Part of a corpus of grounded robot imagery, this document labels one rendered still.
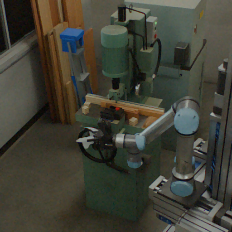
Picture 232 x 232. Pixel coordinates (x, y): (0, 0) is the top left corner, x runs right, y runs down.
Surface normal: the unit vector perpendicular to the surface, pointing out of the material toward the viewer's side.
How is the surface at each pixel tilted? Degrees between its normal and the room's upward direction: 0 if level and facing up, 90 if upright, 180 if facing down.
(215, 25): 90
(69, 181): 0
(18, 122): 90
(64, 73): 87
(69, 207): 0
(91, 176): 90
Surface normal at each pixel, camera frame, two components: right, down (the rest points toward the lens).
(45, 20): 0.91, 0.15
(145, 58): -0.40, 0.51
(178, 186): -0.19, 0.64
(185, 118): -0.20, 0.43
